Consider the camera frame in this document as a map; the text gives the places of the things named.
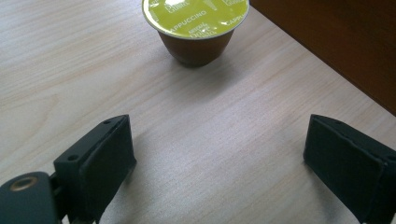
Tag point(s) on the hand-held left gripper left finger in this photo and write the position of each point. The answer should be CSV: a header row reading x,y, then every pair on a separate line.
x,y
99,174

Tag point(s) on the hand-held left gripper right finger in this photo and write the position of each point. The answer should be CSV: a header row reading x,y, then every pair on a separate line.
x,y
348,168

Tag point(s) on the green lid coffee capsule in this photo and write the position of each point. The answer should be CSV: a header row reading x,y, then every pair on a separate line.
x,y
196,21

